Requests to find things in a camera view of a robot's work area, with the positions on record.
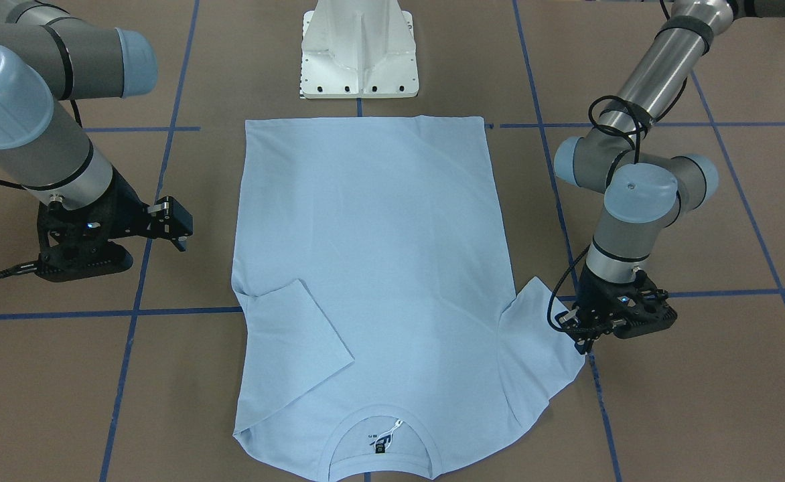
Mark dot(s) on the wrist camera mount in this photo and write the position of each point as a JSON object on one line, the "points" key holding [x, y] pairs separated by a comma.
{"points": [[646, 310], [74, 259]]}

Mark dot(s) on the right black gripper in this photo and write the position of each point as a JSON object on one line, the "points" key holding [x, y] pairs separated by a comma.
{"points": [[126, 203]]}

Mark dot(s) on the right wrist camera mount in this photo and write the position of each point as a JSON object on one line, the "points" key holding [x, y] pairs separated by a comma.
{"points": [[74, 259]]}

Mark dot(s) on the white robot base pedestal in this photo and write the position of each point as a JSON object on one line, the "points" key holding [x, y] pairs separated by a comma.
{"points": [[358, 49]]}

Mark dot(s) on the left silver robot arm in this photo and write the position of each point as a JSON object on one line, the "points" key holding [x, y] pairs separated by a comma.
{"points": [[642, 194]]}

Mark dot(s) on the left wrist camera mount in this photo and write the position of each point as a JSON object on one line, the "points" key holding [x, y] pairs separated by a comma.
{"points": [[646, 310]]}

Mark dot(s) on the shirt neck label tag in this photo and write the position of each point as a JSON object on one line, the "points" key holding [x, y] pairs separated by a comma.
{"points": [[380, 442]]}

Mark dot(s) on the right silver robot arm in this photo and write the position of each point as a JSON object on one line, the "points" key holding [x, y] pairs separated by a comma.
{"points": [[48, 56]]}

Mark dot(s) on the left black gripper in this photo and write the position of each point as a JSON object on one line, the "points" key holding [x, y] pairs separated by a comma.
{"points": [[591, 286]]}

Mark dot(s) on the light blue t-shirt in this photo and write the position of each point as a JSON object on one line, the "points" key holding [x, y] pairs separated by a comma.
{"points": [[372, 268]]}

